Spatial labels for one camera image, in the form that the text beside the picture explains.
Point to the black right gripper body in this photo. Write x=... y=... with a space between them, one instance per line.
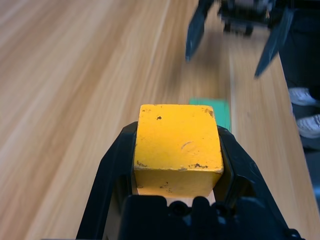
x=245 y=15

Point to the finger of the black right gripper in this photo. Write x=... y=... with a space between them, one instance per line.
x=197 y=30
x=277 y=42

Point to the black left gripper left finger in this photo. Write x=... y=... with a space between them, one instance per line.
x=110 y=170

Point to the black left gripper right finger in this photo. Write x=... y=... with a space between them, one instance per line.
x=240 y=170

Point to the green wooden block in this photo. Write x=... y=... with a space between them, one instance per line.
x=218 y=112

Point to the yellow wooden block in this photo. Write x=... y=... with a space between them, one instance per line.
x=175 y=140

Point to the white sneaker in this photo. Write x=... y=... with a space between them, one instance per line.
x=310 y=126
x=303 y=97

